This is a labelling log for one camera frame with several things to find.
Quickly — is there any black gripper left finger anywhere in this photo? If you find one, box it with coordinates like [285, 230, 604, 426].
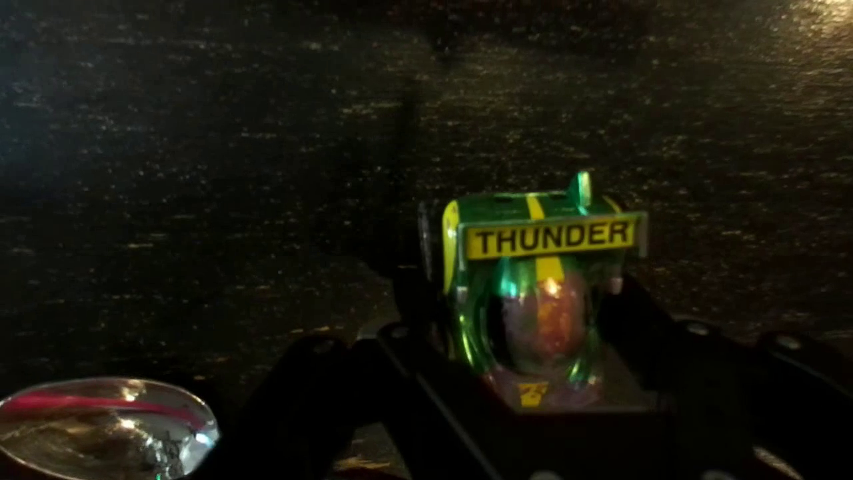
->
[199, 326, 500, 480]

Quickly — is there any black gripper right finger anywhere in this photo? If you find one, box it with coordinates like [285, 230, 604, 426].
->
[604, 276, 853, 480]

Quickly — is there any green toy car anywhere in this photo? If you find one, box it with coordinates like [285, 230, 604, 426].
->
[438, 171, 649, 412]

